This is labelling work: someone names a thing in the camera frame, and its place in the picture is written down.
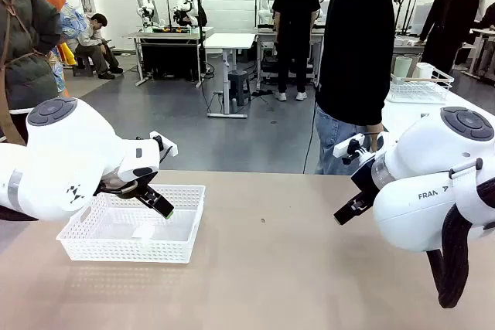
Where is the person in dark jacket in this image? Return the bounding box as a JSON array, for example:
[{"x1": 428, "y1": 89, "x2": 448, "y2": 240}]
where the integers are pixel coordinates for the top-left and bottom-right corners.
[{"x1": 0, "y1": 0, "x2": 63, "y2": 146}]

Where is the thin black hanging cable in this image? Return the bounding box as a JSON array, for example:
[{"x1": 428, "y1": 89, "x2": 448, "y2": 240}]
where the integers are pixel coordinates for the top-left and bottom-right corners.
[{"x1": 302, "y1": 100, "x2": 319, "y2": 175}]

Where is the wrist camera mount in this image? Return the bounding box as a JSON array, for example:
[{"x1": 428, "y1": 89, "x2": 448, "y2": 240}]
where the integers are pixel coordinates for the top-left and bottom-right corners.
[
  {"x1": 148, "y1": 131, "x2": 179, "y2": 163},
  {"x1": 332, "y1": 133, "x2": 369, "y2": 165}
]

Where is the person in black shirt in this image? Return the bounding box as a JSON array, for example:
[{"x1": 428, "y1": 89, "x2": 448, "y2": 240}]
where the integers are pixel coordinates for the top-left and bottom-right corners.
[{"x1": 315, "y1": 0, "x2": 417, "y2": 175}]

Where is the white wire dish rack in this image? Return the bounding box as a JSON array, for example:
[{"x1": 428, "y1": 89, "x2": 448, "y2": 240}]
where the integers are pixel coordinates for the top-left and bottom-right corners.
[{"x1": 386, "y1": 68, "x2": 455, "y2": 105}]

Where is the pale green cup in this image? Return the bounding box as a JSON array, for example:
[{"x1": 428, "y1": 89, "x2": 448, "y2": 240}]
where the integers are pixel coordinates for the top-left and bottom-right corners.
[{"x1": 394, "y1": 56, "x2": 413, "y2": 78}]

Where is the grey work table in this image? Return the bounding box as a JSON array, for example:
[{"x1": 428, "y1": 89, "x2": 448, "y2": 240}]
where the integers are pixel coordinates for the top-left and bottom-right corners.
[{"x1": 122, "y1": 26, "x2": 215, "y2": 89}]

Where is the grey plastic stool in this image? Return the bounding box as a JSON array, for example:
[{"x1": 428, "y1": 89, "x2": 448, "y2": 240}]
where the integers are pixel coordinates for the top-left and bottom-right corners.
[{"x1": 227, "y1": 70, "x2": 253, "y2": 107}]

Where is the metal frame robot table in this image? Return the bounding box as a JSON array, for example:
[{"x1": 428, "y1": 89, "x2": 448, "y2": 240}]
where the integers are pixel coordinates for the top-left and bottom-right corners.
[{"x1": 254, "y1": 26, "x2": 326, "y2": 90}]

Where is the white label in basket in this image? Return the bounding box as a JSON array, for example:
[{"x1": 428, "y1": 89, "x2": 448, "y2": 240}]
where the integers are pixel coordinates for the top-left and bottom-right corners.
[{"x1": 130, "y1": 224, "x2": 156, "y2": 240}]

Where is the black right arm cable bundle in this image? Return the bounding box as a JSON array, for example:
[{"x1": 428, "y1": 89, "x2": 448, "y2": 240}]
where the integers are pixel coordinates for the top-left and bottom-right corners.
[{"x1": 425, "y1": 181, "x2": 495, "y2": 310}]

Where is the white side table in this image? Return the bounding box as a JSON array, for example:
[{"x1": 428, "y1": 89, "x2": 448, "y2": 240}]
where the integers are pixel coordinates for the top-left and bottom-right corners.
[{"x1": 381, "y1": 88, "x2": 495, "y2": 145}]

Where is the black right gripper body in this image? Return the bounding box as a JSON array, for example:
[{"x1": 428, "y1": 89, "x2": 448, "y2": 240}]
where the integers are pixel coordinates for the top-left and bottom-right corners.
[{"x1": 350, "y1": 159, "x2": 383, "y2": 202}]

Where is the black tripod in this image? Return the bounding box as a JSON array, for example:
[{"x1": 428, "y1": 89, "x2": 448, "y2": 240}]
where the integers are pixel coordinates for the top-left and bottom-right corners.
[{"x1": 392, "y1": 0, "x2": 422, "y2": 36}]

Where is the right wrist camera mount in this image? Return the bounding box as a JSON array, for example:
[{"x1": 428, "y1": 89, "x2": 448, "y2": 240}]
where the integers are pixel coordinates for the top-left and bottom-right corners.
[{"x1": 332, "y1": 133, "x2": 369, "y2": 165}]

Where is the white desk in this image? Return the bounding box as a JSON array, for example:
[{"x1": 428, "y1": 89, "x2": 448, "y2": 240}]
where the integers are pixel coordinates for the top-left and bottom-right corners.
[{"x1": 203, "y1": 32, "x2": 258, "y2": 120}]

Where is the person in grey hoodie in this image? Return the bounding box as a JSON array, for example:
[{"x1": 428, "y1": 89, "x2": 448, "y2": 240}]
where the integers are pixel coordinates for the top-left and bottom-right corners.
[{"x1": 474, "y1": 0, "x2": 495, "y2": 39}]

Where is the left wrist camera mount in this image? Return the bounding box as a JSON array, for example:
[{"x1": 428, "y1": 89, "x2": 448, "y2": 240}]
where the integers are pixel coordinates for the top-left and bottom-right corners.
[{"x1": 148, "y1": 131, "x2": 179, "y2": 163}]

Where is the standing person in black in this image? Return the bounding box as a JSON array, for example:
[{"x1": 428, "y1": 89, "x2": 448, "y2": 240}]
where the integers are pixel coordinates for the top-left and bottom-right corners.
[{"x1": 271, "y1": 0, "x2": 323, "y2": 102}]

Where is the person's right hand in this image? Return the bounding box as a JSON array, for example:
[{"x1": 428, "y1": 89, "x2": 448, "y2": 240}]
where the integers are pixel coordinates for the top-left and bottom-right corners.
[{"x1": 367, "y1": 131, "x2": 386, "y2": 154}]

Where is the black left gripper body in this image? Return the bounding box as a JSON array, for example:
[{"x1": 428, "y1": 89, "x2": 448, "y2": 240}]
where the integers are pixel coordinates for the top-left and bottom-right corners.
[{"x1": 94, "y1": 167, "x2": 155, "y2": 199}]

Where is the white cup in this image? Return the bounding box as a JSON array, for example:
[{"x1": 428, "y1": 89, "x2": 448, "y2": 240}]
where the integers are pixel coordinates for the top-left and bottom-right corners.
[{"x1": 415, "y1": 62, "x2": 435, "y2": 80}]

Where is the white height-adjustable table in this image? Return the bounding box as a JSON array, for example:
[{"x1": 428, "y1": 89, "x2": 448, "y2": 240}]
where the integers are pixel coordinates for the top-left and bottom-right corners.
[{"x1": 462, "y1": 27, "x2": 495, "y2": 80}]

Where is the person in black sweater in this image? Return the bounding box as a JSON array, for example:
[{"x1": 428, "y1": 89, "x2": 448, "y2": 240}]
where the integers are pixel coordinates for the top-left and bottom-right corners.
[{"x1": 418, "y1": 0, "x2": 481, "y2": 76}]

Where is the seated person in beige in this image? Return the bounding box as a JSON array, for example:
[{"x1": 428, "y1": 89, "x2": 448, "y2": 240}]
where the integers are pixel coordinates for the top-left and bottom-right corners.
[{"x1": 73, "y1": 12, "x2": 125, "y2": 80}]

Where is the white perforated plastic basket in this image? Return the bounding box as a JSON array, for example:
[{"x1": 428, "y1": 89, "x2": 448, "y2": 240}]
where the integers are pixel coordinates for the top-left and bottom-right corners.
[{"x1": 56, "y1": 184, "x2": 207, "y2": 264}]

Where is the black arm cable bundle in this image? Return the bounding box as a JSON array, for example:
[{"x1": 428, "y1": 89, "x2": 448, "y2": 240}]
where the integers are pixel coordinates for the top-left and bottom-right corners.
[
  {"x1": 0, "y1": 202, "x2": 39, "y2": 223},
  {"x1": 425, "y1": 181, "x2": 495, "y2": 310}
]

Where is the black left arm cable bundle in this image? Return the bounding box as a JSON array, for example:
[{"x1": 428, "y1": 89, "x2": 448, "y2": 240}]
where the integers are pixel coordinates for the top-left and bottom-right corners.
[{"x1": 0, "y1": 202, "x2": 39, "y2": 223}]

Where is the blue patterned garment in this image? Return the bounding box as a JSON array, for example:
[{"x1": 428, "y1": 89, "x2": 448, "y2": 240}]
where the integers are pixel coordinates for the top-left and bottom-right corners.
[{"x1": 49, "y1": 1, "x2": 89, "y2": 94}]

